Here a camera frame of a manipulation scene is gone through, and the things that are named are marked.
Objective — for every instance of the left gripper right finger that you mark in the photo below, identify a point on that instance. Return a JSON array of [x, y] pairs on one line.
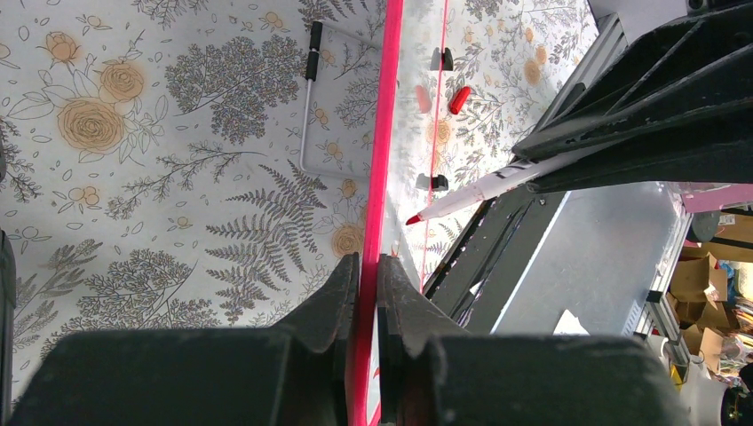
[[433, 372]]

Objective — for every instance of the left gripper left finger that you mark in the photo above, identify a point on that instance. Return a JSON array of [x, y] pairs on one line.
[[291, 373]]

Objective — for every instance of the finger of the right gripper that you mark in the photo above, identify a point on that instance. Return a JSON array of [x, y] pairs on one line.
[[691, 71], [712, 145]]

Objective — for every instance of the red whiteboard marker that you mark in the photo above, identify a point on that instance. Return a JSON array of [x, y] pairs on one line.
[[498, 182]]

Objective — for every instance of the pink-framed whiteboard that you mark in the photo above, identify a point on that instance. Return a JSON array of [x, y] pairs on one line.
[[358, 366]]

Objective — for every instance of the red marker cap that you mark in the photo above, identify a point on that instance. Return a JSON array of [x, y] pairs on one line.
[[457, 103]]

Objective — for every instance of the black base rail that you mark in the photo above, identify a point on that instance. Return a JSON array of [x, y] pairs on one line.
[[476, 279]]

